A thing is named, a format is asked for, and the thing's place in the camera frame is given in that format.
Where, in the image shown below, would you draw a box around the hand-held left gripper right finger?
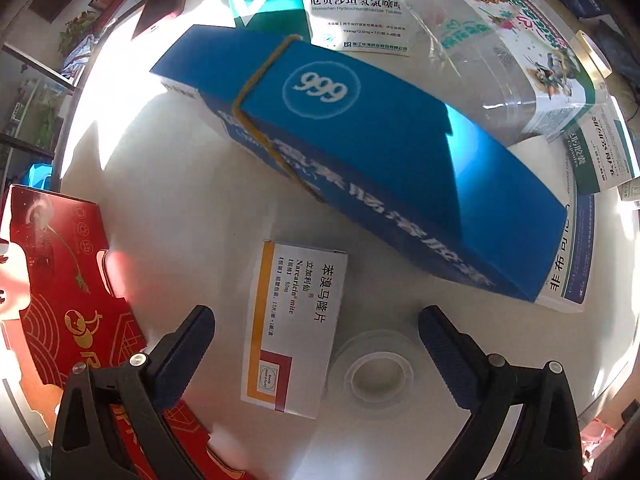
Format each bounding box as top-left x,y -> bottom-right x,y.
418,305 -> 583,480

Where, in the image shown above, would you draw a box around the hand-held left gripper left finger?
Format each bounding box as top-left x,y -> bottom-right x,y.
50,304 -> 217,480

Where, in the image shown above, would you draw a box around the clear tape roll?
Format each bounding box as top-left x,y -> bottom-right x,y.
326,329 -> 417,410

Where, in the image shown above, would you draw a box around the white medicine box orange stripe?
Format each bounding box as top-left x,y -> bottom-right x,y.
240,240 -> 350,420

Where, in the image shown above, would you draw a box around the red cardboard box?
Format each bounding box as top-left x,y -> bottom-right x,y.
0,184 -> 253,480

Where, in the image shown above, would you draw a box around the white medicine box blue stripe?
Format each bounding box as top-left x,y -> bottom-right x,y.
534,192 -> 597,314

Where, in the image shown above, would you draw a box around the blue medicine box rubber band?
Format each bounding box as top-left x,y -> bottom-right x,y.
149,24 -> 569,304

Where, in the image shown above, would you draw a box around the clear printed plastic bag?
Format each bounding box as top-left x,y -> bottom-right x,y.
404,0 -> 610,150

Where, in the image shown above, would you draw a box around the blue plastic stool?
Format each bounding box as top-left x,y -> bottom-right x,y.
26,161 -> 54,192

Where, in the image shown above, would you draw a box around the glass display cabinet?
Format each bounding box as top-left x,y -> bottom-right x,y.
0,42 -> 76,163

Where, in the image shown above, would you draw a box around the green potted plant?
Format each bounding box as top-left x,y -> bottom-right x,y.
59,9 -> 98,58

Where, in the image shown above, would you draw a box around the red phone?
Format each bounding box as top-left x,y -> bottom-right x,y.
131,0 -> 192,40

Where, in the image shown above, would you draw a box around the blue clothes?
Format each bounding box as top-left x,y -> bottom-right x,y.
595,15 -> 640,78

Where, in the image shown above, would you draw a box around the white medicine box green corner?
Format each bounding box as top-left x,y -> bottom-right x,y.
225,0 -> 432,58

